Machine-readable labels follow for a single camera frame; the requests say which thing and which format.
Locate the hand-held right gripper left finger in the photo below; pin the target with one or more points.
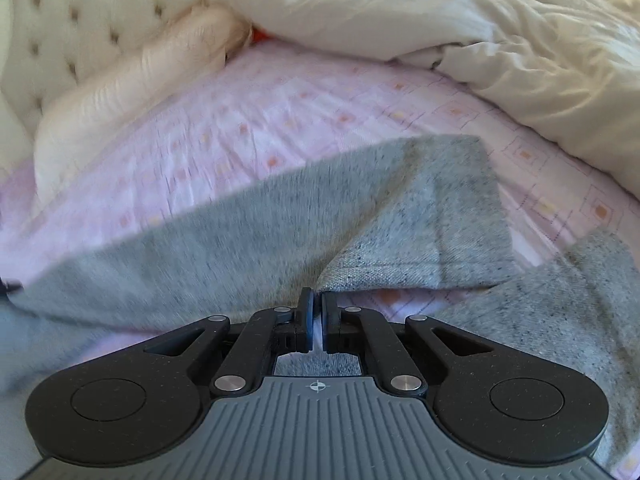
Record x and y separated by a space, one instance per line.
305 321

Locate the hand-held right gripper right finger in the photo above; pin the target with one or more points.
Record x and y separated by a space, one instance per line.
327 321

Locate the cream tufted headboard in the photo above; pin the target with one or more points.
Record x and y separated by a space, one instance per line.
75 10

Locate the cream pillow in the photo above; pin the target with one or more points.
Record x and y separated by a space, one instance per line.
125 95

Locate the cream duvet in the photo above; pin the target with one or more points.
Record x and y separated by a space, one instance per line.
450 20

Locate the pink patterned bed sheet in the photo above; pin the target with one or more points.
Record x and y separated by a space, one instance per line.
280 110

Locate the orange object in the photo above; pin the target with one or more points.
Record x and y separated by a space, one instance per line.
260 36

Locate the grey pants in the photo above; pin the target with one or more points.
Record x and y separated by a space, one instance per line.
280 220

